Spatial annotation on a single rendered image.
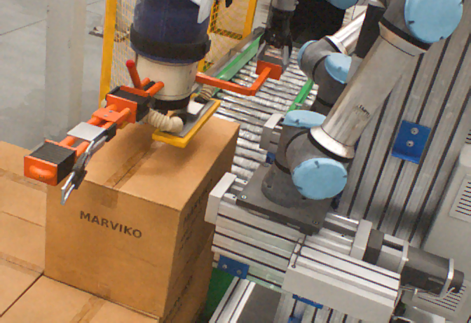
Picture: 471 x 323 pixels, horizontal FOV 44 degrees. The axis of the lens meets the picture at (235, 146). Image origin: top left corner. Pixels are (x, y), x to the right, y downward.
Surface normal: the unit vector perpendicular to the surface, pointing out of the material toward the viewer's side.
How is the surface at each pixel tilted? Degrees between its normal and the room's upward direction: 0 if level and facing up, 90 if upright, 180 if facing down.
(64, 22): 90
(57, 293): 0
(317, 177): 97
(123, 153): 0
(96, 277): 90
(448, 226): 90
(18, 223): 0
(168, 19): 80
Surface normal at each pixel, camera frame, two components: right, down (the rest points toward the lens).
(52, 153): 0.18, -0.86
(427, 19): 0.17, 0.39
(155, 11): -0.46, 0.08
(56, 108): -0.30, 0.41
